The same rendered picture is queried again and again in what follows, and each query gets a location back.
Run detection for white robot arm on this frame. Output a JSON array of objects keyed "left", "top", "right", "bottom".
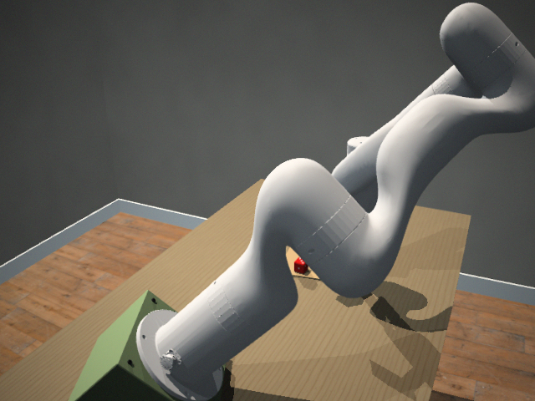
[{"left": 136, "top": 3, "right": 535, "bottom": 401}]

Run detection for tan flat mat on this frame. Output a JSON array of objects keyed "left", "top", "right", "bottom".
[{"left": 286, "top": 247, "right": 320, "bottom": 280}]

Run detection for red die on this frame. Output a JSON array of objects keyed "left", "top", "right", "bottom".
[{"left": 294, "top": 257, "right": 308, "bottom": 274}]

